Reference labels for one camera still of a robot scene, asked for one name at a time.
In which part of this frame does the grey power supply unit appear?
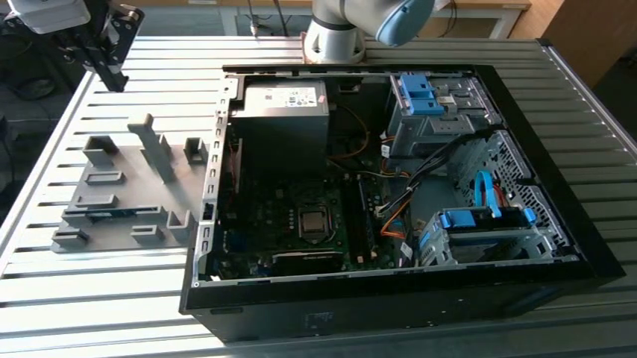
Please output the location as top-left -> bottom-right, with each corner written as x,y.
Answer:
231,80 -> 333,176

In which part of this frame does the black graphics card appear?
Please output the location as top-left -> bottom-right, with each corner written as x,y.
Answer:
271,248 -> 345,276

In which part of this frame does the brown wooden cabinet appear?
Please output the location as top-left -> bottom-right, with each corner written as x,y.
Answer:
510,0 -> 637,92

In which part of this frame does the white framed desk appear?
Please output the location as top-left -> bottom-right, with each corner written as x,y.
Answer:
218,0 -> 532,40

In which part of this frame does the thin yellow orange wire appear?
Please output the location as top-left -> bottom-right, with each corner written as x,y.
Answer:
328,106 -> 373,161

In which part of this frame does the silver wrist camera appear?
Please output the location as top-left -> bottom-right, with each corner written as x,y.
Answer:
8,0 -> 93,35

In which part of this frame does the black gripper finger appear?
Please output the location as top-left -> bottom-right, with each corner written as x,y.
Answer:
58,43 -> 119,92
106,4 -> 147,92

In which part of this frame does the black RAM slot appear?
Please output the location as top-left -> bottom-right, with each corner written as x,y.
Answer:
346,175 -> 362,262

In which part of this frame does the orange wire bundle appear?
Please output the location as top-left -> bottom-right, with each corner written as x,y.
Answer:
380,199 -> 414,239

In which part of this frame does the green motherboard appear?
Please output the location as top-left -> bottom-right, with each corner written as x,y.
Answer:
217,167 -> 414,279

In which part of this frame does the low metal disk bay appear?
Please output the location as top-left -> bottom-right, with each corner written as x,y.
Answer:
417,208 -> 560,266

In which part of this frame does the empty blue disk carrier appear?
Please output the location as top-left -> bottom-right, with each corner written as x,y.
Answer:
397,74 -> 444,116

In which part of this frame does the silver CPU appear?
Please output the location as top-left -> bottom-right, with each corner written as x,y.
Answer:
302,212 -> 328,233

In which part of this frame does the blue flat wire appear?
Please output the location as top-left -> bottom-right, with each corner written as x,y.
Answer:
474,169 -> 504,219

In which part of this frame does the tall metal drive cage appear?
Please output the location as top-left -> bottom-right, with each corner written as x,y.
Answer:
388,72 -> 504,160

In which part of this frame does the black open PC case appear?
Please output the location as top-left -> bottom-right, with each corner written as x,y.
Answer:
178,63 -> 628,344

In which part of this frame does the hard disk in blue carrier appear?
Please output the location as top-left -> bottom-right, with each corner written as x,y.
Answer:
437,207 -> 537,230

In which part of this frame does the black cable bundle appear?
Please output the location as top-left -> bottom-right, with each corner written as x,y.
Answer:
382,128 -> 494,213

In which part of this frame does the grey parts rack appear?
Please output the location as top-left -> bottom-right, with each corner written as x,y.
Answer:
51,113 -> 210,254

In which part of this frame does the CPU socket metal frame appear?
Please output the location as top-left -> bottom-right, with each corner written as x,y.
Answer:
297,203 -> 334,245

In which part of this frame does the black wheeled stand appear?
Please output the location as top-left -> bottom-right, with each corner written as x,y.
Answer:
0,33 -> 64,101

